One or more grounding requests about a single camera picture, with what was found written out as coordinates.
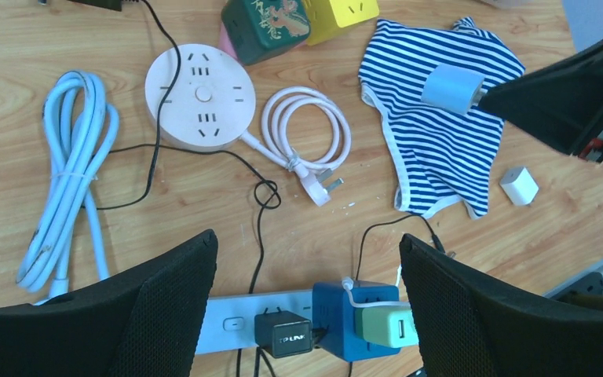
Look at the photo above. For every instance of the light blue small charger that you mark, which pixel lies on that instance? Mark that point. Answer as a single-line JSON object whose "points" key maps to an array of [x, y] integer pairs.
{"points": [[453, 89]]}

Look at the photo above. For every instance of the yellow power adapter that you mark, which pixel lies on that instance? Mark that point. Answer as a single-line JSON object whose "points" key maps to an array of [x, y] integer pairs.
{"points": [[330, 18]]}

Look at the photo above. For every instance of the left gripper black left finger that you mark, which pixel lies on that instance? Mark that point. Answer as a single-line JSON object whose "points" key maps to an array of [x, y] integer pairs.
{"points": [[144, 321]]}

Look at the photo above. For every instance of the black adapter with cable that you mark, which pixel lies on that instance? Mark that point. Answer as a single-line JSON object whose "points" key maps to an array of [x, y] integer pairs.
{"points": [[287, 331]]}

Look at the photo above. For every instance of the white cube charger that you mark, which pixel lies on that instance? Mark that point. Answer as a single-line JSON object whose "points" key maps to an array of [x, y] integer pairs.
{"points": [[520, 186]]}

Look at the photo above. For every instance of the light blue power strip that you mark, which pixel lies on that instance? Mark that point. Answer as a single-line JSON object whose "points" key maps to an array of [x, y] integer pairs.
{"points": [[229, 321]]}

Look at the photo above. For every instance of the blue striped shirt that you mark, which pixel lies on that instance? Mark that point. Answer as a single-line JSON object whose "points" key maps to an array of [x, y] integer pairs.
{"points": [[441, 158]]}

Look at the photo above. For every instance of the dark green cube charger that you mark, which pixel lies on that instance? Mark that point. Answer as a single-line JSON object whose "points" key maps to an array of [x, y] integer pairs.
{"points": [[260, 30]]}

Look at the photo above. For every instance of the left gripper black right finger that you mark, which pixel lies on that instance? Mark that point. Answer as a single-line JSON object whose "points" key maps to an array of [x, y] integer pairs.
{"points": [[472, 324]]}

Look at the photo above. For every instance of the pink triangular power strip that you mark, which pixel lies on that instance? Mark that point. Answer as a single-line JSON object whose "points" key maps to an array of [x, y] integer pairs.
{"points": [[225, 44]]}

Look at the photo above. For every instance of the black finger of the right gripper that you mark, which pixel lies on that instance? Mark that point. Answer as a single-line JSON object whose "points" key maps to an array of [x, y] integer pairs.
{"points": [[560, 105]]}

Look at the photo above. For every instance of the blue cube charger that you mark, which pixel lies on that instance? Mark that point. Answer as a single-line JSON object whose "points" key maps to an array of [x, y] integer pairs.
{"points": [[338, 322]]}

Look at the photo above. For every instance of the pink round power strip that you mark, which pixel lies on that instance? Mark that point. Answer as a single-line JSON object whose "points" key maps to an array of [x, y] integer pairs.
{"points": [[199, 97]]}

